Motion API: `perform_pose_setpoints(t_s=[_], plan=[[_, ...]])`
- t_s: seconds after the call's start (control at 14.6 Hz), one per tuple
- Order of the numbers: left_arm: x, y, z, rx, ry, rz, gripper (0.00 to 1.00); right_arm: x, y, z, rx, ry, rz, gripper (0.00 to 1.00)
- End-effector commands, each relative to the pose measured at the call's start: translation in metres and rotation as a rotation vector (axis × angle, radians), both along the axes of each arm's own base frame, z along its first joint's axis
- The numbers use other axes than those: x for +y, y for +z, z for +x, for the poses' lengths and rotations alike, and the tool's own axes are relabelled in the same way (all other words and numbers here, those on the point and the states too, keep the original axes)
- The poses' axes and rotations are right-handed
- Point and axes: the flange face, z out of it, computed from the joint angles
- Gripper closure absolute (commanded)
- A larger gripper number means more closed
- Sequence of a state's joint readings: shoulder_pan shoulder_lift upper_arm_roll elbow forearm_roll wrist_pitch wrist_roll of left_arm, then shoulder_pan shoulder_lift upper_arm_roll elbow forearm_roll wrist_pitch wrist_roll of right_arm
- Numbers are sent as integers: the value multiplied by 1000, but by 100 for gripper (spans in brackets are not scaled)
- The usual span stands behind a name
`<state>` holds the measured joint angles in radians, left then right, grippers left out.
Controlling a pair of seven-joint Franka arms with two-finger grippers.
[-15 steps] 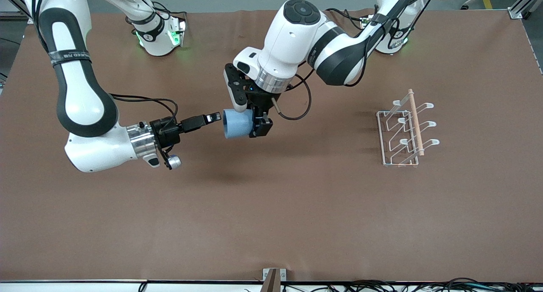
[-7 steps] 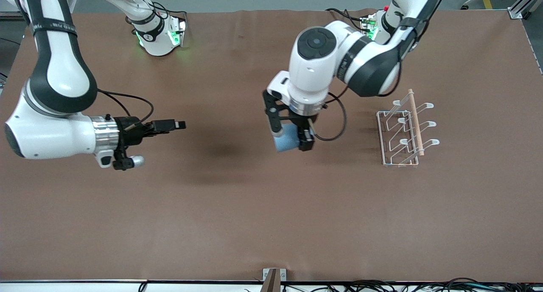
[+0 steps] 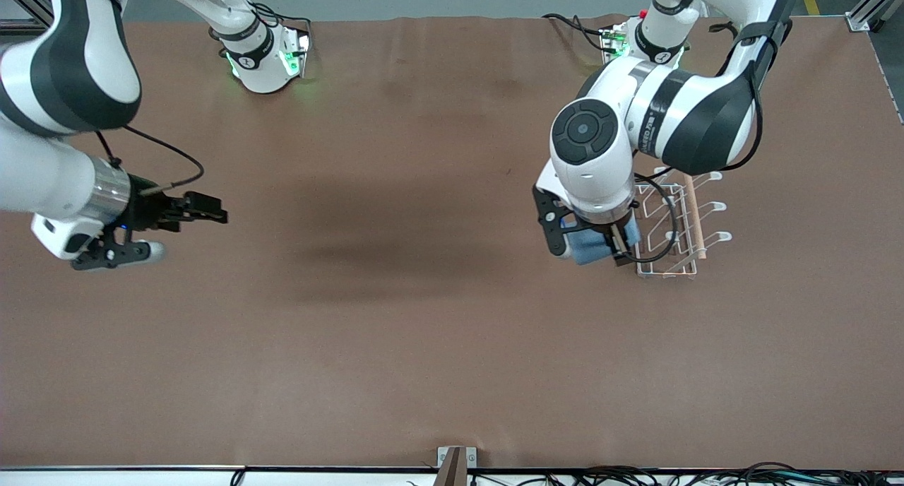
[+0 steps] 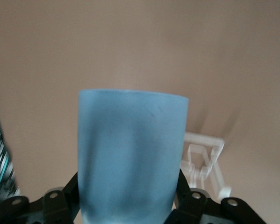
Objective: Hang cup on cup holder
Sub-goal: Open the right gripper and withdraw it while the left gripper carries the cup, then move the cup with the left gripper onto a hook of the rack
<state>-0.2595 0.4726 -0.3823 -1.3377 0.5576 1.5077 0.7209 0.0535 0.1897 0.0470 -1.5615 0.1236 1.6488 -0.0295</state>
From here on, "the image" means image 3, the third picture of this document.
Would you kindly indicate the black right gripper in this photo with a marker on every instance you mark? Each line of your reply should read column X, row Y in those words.
column 150, row 210

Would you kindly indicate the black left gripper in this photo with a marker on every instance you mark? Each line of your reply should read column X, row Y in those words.
column 609, row 240

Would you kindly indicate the blue plastic cup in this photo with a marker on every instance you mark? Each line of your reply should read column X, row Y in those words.
column 590, row 249

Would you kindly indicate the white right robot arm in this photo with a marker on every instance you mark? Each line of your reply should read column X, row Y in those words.
column 42, row 168

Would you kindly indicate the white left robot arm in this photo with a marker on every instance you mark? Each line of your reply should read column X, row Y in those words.
column 600, row 175

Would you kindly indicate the brown table cover sheet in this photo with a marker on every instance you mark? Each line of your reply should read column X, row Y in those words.
column 452, row 330

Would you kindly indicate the aluminium frame profile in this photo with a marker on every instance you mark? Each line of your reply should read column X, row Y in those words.
column 32, row 9
column 865, row 16

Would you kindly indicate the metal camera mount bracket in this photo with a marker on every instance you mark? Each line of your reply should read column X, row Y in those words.
column 452, row 468

